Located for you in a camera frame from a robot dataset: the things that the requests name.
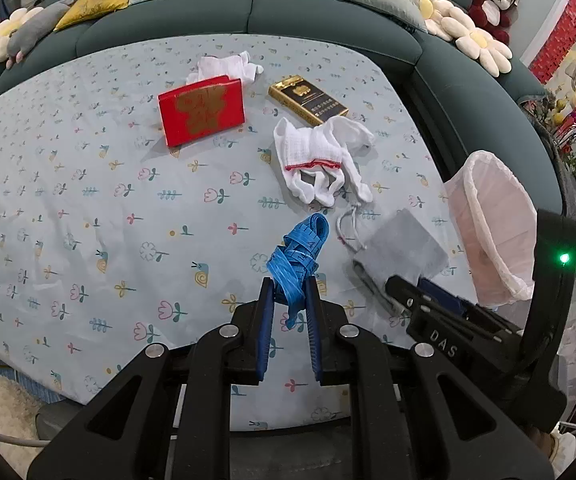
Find blue strap scrap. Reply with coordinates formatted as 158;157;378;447
266;212;329;330

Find grey cloth pouch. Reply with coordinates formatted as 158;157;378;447
335;206;448;315

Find gold black cigarette box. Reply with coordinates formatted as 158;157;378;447
268;75;349;126

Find red gift box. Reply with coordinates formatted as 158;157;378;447
158;75;245;148

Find white lined trash bin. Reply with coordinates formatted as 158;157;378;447
445;151;537;308

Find floral light blue tablecloth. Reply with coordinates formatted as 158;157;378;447
0;35;474;403

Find teal sectional sofa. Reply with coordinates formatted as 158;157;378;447
0;0;568;214

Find potted orchid plants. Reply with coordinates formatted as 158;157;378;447
520;91;576;173

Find white daisy pillow right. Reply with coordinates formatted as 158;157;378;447
440;6;512;78

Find white daisy pillow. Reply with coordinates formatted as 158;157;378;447
0;6;43;63
418;0;456;42
440;6;512;78

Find white daisy pillow centre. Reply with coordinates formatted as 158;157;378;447
418;0;456;42

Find red white plush bear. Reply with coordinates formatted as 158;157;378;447
468;0;520;46

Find grey plush toy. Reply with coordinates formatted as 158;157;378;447
6;0;74;70

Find white daisy pillow left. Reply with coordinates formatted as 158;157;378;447
0;6;43;63

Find red gold wall screen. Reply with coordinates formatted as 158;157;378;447
528;0;576;127

